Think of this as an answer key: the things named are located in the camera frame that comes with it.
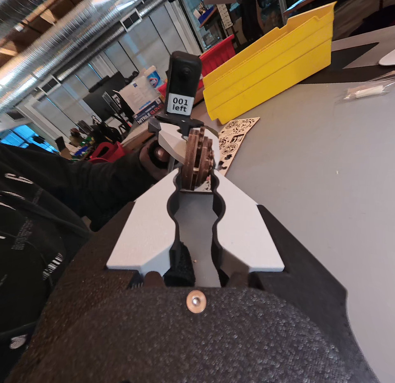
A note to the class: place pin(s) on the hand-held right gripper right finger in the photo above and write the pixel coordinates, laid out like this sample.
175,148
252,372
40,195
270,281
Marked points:
247,234

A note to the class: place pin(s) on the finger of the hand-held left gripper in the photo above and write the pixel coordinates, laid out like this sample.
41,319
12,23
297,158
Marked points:
217,151
169,139

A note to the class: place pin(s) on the red tool bag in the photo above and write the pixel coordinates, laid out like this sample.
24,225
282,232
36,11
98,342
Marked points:
105,151

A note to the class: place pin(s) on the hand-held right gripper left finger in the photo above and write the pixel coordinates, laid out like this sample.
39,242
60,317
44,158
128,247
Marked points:
145,234

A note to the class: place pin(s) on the wooden gear model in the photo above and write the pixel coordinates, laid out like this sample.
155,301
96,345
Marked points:
194,160

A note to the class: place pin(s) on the black monitor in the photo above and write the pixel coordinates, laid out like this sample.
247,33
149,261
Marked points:
98,102

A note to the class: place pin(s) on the person's torso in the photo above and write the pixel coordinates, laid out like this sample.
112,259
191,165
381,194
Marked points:
31,234

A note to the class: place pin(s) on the grey desk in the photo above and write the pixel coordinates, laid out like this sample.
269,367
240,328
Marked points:
308,173

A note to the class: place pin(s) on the wooden puzzle part sheet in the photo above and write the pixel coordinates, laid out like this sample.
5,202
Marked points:
234,139

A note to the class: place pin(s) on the small clear plastic bag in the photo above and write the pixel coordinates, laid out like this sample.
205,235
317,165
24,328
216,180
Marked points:
364,91

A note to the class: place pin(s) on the white stand base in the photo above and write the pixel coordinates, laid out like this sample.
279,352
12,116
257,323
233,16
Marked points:
388,58

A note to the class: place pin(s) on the person's left forearm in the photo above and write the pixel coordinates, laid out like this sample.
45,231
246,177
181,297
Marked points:
108,185

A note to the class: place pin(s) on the blue glove box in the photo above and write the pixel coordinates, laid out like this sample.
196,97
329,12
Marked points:
148,112

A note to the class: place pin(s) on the white box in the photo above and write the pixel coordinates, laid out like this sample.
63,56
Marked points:
135,92

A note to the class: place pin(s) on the white wipes canister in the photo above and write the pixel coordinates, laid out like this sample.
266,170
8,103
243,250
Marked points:
154,80

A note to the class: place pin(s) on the red crate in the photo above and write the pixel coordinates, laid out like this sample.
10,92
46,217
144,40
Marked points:
219,55

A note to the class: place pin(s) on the person's left hand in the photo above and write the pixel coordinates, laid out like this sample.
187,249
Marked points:
152,163

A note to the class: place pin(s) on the yellow plastic bin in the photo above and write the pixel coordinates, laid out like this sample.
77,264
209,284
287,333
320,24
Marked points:
265,74

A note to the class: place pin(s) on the silver ventilation duct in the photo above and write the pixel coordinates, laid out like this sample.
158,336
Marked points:
61,49

